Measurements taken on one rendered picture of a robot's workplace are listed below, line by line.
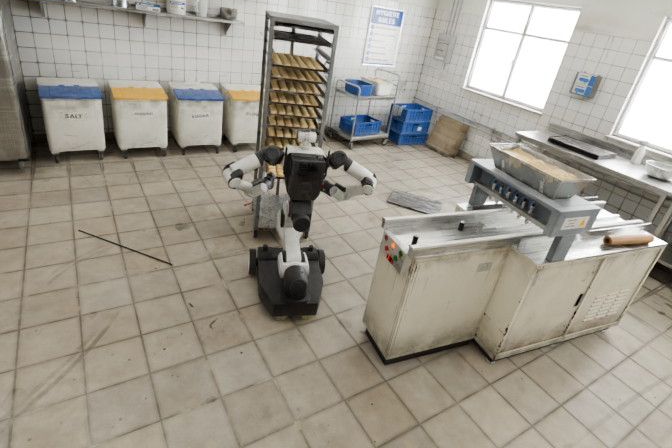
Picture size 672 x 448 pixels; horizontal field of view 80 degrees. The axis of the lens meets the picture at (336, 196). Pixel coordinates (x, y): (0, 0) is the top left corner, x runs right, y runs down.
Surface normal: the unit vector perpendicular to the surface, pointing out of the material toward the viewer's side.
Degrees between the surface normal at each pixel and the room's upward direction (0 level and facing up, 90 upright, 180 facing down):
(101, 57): 90
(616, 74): 90
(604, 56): 90
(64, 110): 94
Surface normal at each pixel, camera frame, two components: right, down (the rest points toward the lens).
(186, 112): 0.47, 0.49
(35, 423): 0.15, -0.89
